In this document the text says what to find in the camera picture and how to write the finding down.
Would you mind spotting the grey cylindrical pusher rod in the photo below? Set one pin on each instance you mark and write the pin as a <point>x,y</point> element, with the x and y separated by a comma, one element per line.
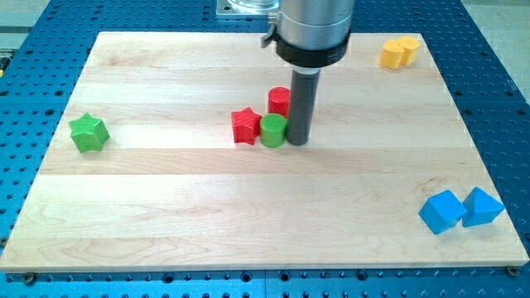
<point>304,83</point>

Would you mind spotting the yellow heart block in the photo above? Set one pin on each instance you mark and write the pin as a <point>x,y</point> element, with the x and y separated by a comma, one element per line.
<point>392,53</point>

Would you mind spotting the light wooden board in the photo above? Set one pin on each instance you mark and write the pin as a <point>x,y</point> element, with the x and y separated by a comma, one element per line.
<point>171,191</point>

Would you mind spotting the yellow hexagon block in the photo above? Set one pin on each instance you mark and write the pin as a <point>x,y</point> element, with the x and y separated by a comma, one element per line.
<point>410,47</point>

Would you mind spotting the green cylinder block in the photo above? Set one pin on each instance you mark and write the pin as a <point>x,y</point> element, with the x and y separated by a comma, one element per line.
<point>272,130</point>

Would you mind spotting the red cylinder block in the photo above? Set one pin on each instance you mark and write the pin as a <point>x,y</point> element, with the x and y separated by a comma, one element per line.
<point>278,101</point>

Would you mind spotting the green star block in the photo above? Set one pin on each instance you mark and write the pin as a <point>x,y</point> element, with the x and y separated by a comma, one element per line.
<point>88,133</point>

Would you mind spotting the red star block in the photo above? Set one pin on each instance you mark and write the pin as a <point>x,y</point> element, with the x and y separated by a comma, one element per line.
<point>245,125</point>

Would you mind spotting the blue cube block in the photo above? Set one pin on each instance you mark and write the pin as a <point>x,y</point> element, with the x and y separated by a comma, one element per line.
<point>442,211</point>

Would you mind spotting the blue triangle block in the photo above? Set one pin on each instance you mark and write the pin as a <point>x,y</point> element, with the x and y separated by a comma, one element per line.
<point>481,207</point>

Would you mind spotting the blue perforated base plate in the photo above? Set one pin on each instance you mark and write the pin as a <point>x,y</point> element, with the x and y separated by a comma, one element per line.
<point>43,73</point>

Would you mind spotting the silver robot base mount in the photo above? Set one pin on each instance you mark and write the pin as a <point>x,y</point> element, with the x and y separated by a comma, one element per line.
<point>238,8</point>

